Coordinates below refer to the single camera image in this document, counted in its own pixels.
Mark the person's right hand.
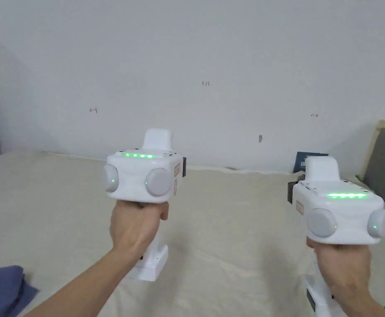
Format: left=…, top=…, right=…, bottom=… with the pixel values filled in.
left=306, top=237, right=385, bottom=303

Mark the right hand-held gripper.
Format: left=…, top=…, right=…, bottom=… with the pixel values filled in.
left=287, top=156, right=385, bottom=317

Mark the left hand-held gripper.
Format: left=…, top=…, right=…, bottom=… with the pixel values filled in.
left=101, top=128, right=188, bottom=282

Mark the person's left hand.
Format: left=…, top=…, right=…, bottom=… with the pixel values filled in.
left=109, top=199, right=170, bottom=262

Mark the person's right forearm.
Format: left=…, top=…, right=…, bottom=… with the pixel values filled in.
left=336, top=292, right=385, bottom=317

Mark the bed with beige sheet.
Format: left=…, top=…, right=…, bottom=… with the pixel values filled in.
left=0, top=150, right=385, bottom=317

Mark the dark blue folded garment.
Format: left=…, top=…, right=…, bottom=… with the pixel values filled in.
left=0, top=265, right=40, bottom=310

